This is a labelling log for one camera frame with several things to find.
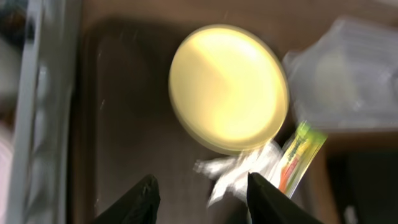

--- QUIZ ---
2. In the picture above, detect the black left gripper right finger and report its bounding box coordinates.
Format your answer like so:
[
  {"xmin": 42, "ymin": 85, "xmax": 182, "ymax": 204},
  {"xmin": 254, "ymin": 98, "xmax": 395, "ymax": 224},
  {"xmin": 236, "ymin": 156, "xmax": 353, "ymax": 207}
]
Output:
[{"xmin": 247, "ymin": 172, "xmax": 322, "ymax": 224}]

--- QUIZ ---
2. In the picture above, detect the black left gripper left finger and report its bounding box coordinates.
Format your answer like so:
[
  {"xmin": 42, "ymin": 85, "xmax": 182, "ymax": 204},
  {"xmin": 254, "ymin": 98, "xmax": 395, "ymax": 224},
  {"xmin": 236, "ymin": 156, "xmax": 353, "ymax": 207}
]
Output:
[{"xmin": 93, "ymin": 174, "xmax": 160, "ymax": 224}]

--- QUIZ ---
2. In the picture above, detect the white tissue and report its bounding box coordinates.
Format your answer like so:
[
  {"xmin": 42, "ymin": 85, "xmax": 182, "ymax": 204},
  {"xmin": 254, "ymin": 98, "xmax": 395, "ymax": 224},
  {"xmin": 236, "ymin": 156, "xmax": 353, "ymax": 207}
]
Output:
[{"xmin": 193, "ymin": 141, "xmax": 282, "ymax": 207}]

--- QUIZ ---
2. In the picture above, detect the yellow green snack wrapper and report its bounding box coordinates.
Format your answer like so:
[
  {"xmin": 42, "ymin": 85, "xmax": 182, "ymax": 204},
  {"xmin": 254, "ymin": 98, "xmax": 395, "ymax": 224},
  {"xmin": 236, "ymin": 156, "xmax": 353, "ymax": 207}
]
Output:
[{"xmin": 278, "ymin": 122, "xmax": 327, "ymax": 198}]

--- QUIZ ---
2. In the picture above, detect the yellow plate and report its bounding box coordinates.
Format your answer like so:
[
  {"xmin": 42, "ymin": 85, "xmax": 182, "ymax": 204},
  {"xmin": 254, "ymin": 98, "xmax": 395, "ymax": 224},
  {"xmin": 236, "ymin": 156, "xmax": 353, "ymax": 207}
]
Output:
[{"xmin": 169, "ymin": 24, "xmax": 289, "ymax": 154}]

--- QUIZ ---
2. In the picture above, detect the pink bowl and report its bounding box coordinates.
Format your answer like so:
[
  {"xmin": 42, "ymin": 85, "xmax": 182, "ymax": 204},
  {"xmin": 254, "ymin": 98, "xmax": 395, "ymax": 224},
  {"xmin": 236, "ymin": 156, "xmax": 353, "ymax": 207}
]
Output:
[{"xmin": 0, "ymin": 124, "xmax": 14, "ymax": 224}]

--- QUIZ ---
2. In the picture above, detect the grey plastic dishwasher rack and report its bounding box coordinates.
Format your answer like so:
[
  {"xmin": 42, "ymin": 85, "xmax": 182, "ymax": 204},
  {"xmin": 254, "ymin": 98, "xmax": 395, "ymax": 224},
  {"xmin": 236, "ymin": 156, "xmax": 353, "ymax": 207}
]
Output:
[{"xmin": 1, "ymin": 0, "xmax": 82, "ymax": 224}]

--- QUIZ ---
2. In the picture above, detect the dark brown serving tray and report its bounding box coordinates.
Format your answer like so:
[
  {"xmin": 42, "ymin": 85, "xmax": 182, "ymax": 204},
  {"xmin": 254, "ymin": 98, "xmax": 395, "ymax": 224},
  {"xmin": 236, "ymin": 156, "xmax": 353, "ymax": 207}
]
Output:
[{"xmin": 68, "ymin": 18, "xmax": 341, "ymax": 224}]

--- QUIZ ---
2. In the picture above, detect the black plastic tray bin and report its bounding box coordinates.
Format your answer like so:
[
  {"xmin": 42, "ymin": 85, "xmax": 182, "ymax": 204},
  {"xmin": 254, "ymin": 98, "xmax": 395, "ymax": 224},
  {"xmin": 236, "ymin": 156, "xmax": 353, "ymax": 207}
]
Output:
[{"xmin": 327, "ymin": 152, "xmax": 397, "ymax": 224}]

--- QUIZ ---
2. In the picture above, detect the clear plastic bin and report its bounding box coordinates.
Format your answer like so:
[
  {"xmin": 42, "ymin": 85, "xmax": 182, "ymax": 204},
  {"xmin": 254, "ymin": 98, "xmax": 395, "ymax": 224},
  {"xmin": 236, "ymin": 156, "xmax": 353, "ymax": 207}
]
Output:
[{"xmin": 282, "ymin": 17, "xmax": 397, "ymax": 132}]

